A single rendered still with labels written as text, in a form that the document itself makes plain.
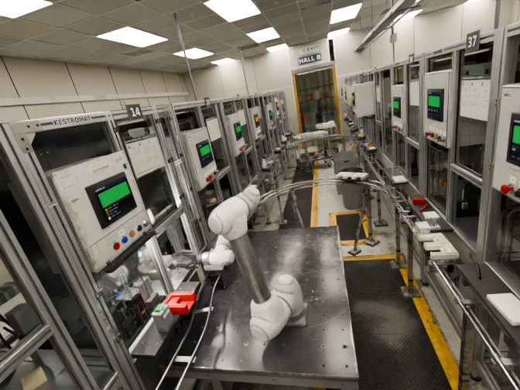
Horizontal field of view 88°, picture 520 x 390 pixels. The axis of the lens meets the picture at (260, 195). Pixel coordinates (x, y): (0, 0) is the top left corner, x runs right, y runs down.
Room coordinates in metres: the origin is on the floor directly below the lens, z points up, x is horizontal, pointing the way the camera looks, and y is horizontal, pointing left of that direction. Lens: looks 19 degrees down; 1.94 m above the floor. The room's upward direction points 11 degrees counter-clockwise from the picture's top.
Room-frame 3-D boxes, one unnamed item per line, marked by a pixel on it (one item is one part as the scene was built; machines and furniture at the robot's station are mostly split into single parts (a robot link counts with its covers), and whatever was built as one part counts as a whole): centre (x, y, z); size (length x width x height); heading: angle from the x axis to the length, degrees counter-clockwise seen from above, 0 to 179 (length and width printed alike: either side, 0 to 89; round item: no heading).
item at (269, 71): (10.11, 0.02, 1.65); 3.78 x 0.08 x 3.30; 75
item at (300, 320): (1.34, -0.05, 0.71); 0.22 x 0.18 x 0.06; 165
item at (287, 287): (1.31, -0.04, 0.85); 0.18 x 0.16 x 0.22; 141
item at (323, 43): (9.44, -2.41, 2.96); 1.23 x 0.08 x 0.68; 75
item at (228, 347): (1.74, 0.03, 0.66); 1.50 x 1.06 x 0.04; 165
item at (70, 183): (1.29, 0.82, 1.60); 0.42 x 0.29 x 0.46; 165
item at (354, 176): (3.13, -1.14, 0.84); 0.37 x 0.14 x 0.10; 43
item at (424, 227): (1.62, -1.09, 0.92); 0.13 x 0.10 x 0.09; 75
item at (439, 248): (1.51, -1.06, 0.84); 0.37 x 0.14 x 0.10; 165
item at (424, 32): (8.62, -5.37, 1.65); 4.64 x 0.08 x 3.30; 75
